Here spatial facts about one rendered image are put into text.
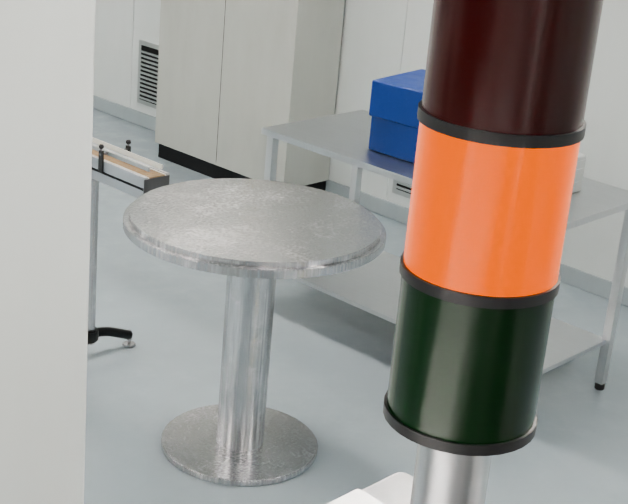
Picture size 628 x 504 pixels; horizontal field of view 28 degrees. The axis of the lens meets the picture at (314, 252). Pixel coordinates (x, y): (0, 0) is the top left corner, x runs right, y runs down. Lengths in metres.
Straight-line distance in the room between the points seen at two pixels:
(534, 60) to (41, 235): 1.78
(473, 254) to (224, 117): 7.44
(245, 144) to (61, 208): 5.62
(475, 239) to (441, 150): 0.03
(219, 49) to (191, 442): 3.50
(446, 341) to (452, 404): 0.02
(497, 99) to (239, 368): 4.28
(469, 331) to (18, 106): 1.66
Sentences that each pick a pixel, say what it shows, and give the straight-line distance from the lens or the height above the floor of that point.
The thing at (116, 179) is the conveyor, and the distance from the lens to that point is 4.97.
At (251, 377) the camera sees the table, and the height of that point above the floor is 0.33.
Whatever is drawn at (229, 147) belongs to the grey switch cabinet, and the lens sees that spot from 7.81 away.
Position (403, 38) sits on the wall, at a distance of 7.31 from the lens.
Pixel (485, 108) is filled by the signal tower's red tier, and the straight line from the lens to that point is 0.36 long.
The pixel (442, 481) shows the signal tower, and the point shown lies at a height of 2.18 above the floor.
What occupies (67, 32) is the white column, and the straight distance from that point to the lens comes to 2.04.
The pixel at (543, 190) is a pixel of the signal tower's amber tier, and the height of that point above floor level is 2.29.
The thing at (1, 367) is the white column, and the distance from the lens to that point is 2.15.
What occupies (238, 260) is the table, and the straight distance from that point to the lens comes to 4.07.
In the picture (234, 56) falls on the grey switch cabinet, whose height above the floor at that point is 0.81.
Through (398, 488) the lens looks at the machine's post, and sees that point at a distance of 0.57.
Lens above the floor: 2.39
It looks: 20 degrees down
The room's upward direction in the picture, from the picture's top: 5 degrees clockwise
